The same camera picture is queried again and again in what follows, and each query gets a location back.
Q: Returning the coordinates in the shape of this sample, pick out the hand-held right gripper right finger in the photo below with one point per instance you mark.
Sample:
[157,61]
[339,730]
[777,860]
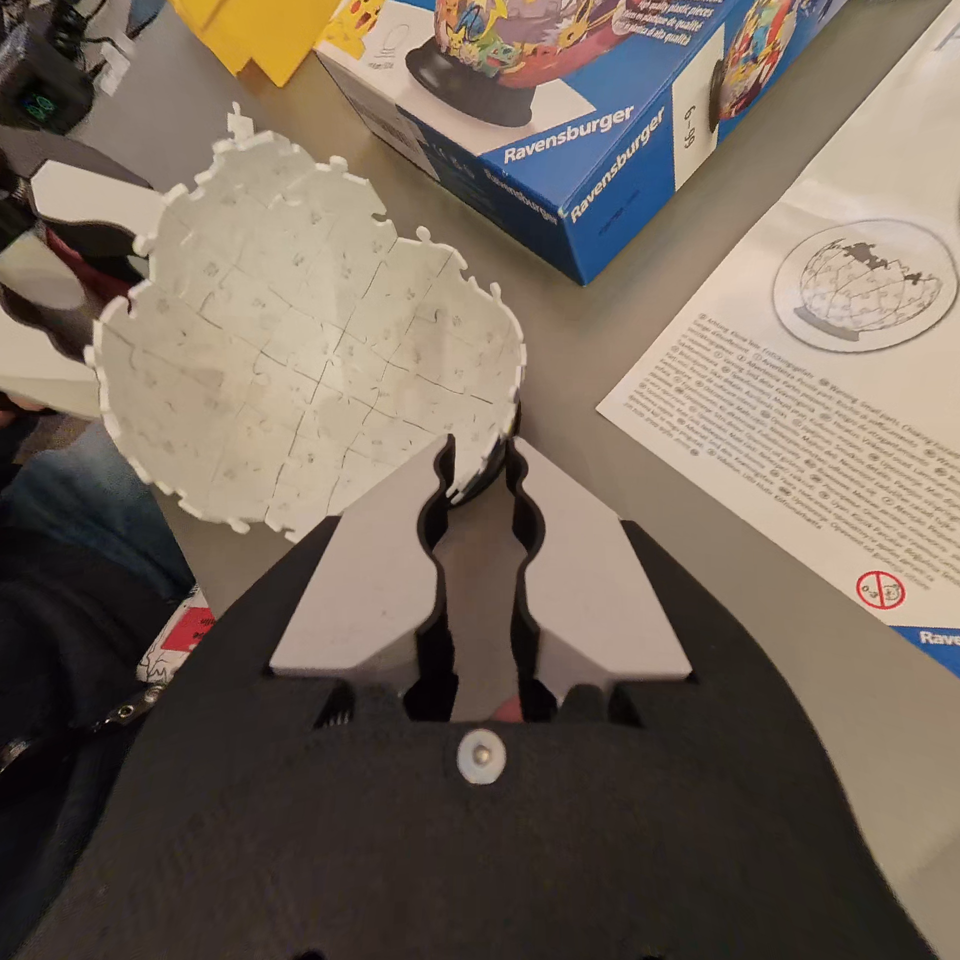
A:
[600,600]

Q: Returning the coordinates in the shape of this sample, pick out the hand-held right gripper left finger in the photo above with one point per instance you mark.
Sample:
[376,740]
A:
[367,592]

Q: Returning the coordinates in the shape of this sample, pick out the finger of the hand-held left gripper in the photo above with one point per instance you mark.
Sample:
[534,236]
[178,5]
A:
[45,375]
[90,196]

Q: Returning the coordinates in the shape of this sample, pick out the partly built white puzzle ball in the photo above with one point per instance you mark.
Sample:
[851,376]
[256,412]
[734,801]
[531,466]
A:
[300,352]

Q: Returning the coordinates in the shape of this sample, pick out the white puzzle piece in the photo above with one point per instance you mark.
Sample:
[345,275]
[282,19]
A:
[112,67]
[238,118]

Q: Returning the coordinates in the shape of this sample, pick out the blue puzzle box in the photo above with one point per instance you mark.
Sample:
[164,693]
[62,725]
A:
[570,172]

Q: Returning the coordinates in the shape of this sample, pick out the black device with green display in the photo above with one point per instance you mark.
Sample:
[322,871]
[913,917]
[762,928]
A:
[41,94]

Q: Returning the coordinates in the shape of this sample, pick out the person's blue jeans leg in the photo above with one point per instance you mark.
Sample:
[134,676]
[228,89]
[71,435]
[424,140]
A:
[82,487]

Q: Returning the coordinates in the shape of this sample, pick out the red labelled paper leaflet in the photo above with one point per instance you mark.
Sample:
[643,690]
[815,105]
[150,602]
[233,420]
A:
[184,637]

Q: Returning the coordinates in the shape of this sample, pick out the white instruction sheet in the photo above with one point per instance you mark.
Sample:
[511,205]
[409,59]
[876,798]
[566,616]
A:
[817,420]

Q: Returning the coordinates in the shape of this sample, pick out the person's dark jacket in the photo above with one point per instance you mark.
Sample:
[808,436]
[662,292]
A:
[67,675]

